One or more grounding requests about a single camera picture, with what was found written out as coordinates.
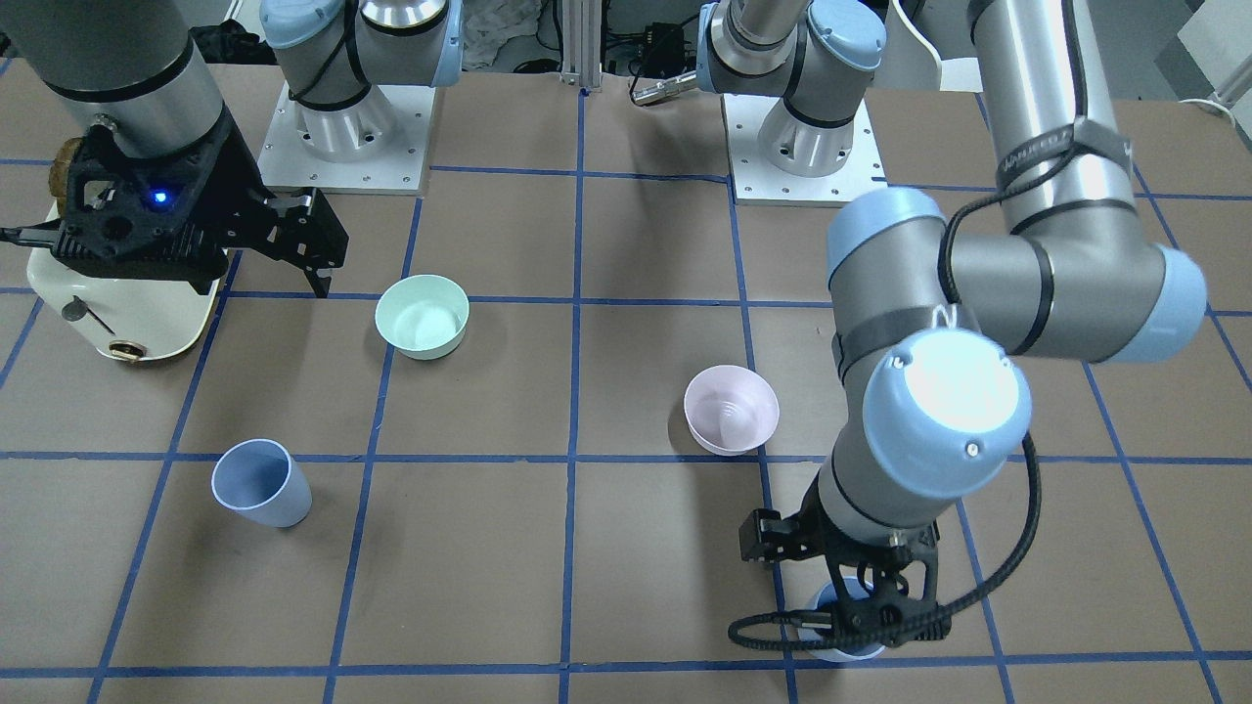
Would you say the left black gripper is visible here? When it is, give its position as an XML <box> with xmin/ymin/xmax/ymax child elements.
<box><xmin>737</xmin><ymin>487</ymin><xmax>952</xmax><ymax>649</ymax></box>

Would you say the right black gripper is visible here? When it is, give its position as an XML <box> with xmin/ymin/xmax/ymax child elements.
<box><xmin>51</xmin><ymin>109</ymin><xmax>349</xmax><ymax>299</ymax></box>

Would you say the blue cup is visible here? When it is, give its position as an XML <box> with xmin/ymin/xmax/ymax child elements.
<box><xmin>798</xmin><ymin>576</ymin><xmax>886</xmax><ymax>663</ymax></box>

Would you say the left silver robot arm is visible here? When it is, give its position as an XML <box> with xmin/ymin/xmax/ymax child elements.
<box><xmin>727</xmin><ymin>1</ymin><xmax>1208</xmax><ymax>651</ymax></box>

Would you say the blue cup near right arm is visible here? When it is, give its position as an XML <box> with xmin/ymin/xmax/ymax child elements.
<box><xmin>210</xmin><ymin>438</ymin><xmax>312</xmax><ymax>529</ymax></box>

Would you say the mint green bowl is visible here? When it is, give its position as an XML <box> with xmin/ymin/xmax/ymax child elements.
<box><xmin>373</xmin><ymin>276</ymin><xmax>470</xmax><ymax>361</ymax></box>

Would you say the cream white toaster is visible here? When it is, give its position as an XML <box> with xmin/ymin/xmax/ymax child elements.
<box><xmin>26</xmin><ymin>248</ymin><xmax>219</xmax><ymax>365</ymax></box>

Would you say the pink bowl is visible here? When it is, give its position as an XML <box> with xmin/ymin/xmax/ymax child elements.
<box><xmin>684</xmin><ymin>365</ymin><xmax>780</xmax><ymax>458</ymax></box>

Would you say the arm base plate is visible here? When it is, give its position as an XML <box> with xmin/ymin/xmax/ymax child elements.
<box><xmin>722</xmin><ymin>94</ymin><xmax>888</xmax><ymax>205</ymax></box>
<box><xmin>255</xmin><ymin>85</ymin><xmax>438</xmax><ymax>195</ymax></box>

